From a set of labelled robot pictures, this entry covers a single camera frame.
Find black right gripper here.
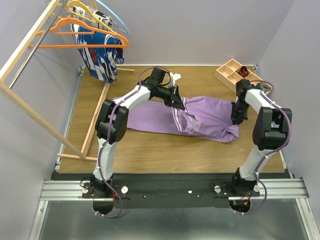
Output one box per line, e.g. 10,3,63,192
231,100,250,128

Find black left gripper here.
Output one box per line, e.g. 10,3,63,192
156,84,184,110

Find purple trousers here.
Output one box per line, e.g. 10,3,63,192
127,96,239,143

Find orange plastic hanger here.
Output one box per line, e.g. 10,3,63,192
28,16,130,49

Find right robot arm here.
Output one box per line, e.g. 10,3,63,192
230,78,293,196

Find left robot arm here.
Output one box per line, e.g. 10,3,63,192
90,66,185,198

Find light blue hanger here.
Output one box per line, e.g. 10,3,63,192
95,0,131,35

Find grey rolled item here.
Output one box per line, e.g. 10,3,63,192
260,82,272,91

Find wooden compartment tray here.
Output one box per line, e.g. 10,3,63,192
214,58,273,93

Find red black rolled item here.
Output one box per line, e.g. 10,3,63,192
236,66,250,78

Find blue white patterned garment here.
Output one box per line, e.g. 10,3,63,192
70,24,125,84

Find black white printed garment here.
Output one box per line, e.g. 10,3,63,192
64,3,116,32

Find metal hanging rod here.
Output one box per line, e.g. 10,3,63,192
8,0,71,89

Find wooden clothes rack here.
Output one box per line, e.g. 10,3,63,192
0,0,137,161

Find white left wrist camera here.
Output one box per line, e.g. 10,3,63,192
169,72,182,85

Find black mounting base plate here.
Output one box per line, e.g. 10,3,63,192
51,172,261,214

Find aluminium rail frame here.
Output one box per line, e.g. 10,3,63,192
27,64,320,240

